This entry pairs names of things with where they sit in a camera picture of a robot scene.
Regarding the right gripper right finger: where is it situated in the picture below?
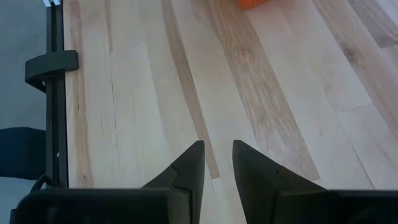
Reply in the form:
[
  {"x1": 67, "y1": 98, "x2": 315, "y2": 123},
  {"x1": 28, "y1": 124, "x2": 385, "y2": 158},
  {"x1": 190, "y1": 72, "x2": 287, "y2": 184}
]
[{"x1": 232, "y1": 139, "x2": 327, "y2": 224}]

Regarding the orange plastic basket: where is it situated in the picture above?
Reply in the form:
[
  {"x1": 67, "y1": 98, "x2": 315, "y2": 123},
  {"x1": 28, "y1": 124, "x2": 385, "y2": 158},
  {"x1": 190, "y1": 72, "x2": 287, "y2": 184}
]
[{"x1": 238, "y1": 0, "x2": 269, "y2": 11}]

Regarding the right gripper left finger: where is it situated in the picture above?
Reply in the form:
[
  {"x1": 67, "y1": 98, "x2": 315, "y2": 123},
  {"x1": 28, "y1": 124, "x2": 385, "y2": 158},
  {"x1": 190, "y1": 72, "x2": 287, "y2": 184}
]
[{"x1": 141, "y1": 139, "x2": 206, "y2": 224}]

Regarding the dark rounded object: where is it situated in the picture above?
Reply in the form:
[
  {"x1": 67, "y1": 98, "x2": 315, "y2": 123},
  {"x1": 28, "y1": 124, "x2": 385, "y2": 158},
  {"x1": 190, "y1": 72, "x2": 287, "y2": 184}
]
[{"x1": 0, "y1": 126, "x2": 47, "y2": 180}]

